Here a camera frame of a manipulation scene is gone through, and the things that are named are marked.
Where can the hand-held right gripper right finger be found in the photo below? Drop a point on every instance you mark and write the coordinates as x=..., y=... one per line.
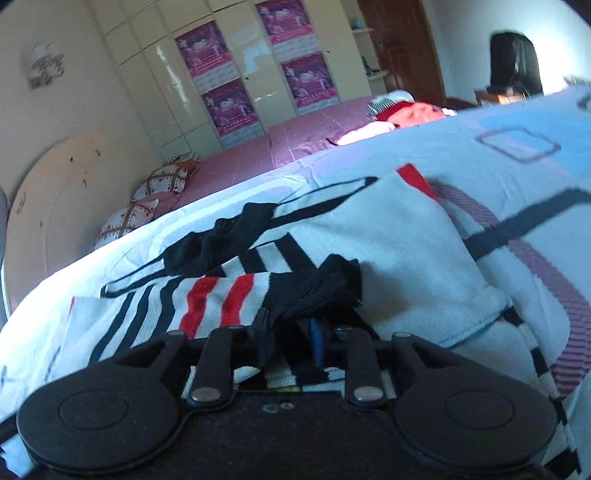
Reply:
x=316, y=341

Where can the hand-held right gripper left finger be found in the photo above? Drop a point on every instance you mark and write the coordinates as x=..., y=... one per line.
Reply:
x=214, y=355

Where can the striped white sweater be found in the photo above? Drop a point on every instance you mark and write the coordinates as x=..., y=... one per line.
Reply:
x=392, y=258

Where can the brown patterned pillow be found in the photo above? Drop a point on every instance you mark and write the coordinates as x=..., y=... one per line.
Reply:
x=161, y=182
x=124, y=224

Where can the pink bedsheet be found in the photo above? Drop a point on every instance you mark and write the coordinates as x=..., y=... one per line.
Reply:
x=258, y=157

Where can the pink cloth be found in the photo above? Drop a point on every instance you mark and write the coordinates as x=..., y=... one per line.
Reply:
x=364, y=134

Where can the cream rounded headboard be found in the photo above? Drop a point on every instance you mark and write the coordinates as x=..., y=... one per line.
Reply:
x=60, y=198

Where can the red cloth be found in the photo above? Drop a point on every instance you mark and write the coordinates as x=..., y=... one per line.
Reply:
x=418, y=115

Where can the white teal striped cloth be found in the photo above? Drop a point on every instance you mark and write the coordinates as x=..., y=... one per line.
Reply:
x=388, y=101

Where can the cream corner shelves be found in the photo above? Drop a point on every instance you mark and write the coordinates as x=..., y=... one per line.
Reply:
x=376, y=81

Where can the blue patterned quilt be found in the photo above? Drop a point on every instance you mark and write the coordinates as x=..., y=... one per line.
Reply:
x=508, y=138

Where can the small dark object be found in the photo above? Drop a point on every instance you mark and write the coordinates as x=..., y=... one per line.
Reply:
x=371, y=65

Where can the cream glossy wardrobe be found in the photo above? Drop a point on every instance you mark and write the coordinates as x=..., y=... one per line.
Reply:
x=157, y=69

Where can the wooden side table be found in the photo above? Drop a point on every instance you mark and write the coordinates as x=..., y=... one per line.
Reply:
x=489, y=97

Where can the dark wooden door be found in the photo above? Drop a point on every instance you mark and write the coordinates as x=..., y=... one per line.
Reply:
x=401, y=41

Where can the small blue object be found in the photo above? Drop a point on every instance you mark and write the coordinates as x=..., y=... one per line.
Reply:
x=358, y=23

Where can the black chair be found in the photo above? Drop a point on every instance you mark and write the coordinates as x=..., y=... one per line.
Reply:
x=515, y=62

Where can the purple wall poster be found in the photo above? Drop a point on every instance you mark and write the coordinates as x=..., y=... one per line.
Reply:
x=228, y=108
x=309, y=83
x=286, y=25
x=203, y=50

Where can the wall lamp with white shades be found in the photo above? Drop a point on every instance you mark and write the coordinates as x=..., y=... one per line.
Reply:
x=44, y=64

